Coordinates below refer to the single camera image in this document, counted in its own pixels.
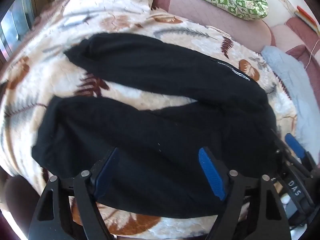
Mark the black pants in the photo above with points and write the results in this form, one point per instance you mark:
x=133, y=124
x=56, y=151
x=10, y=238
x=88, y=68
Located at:
x=150, y=130

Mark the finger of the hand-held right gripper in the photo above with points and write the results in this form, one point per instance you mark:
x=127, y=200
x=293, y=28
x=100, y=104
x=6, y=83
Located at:
x=295, y=145
x=283, y=152

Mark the light blue cloth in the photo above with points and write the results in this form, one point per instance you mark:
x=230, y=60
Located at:
x=292, y=80

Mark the red and orange book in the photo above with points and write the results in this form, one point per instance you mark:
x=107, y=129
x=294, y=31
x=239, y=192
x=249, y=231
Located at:
x=307, y=17

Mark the dark maroon cloth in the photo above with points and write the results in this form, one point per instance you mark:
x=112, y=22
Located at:
x=17, y=205

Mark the pink sofa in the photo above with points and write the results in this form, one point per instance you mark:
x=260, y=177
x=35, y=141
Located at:
x=200, y=7

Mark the leaf print fleece blanket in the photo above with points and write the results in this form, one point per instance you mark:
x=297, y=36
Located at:
x=50, y=80

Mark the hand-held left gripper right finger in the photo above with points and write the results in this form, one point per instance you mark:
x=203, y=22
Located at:
x=211, y=175

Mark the white textured cloth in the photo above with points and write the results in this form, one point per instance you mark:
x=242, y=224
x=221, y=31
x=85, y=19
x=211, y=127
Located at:
x=112, y=0

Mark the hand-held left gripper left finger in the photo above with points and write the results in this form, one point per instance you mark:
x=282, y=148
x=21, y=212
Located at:
x=107, y=177

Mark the window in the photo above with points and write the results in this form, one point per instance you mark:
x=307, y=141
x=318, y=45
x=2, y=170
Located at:
x=15, y=27

